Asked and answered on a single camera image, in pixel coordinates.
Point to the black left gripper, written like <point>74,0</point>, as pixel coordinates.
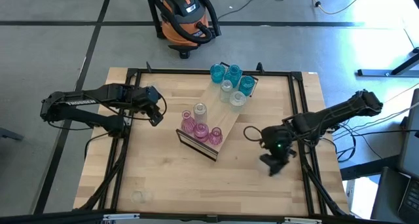
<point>147,99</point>

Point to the clear ribbed glass bottle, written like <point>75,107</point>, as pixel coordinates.
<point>226,90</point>

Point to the teal shouldered glass vase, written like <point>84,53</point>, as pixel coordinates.
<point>246,85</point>

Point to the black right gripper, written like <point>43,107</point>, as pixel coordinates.
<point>278,140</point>

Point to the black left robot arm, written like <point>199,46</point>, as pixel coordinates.
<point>85,101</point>

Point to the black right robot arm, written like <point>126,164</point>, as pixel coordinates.
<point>337,114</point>

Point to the grey monitor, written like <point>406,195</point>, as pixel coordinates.
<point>411,145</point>

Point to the pink small bulbous vase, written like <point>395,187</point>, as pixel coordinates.
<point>215,136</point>

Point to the teal textured glass vase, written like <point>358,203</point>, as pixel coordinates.
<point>217,73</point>
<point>233,76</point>

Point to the grey desk foot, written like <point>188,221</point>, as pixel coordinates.
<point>10,134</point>
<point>373,72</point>

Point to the clear fluted glass vase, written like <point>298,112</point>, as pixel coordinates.
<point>238,98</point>

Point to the silver mounting bracket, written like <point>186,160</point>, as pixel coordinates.
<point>302,220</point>
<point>121,216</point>

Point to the black keyboard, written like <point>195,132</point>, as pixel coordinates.
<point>410,197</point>

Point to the orange black shop vacuum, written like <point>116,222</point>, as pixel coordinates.
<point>183,27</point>

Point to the pink tall diamond-cut vase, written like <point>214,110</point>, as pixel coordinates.
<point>188,125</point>

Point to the clear swirl bulbous glass vase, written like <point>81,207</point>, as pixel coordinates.
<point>199,112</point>

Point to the wooden shelf black metal frame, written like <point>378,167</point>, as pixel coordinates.
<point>219,116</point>

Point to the black table-level camera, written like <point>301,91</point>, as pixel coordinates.
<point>211,218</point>

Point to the black stand leg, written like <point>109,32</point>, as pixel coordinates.
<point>154,14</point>

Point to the pink wide glass vase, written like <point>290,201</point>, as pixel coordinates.
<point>201,132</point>

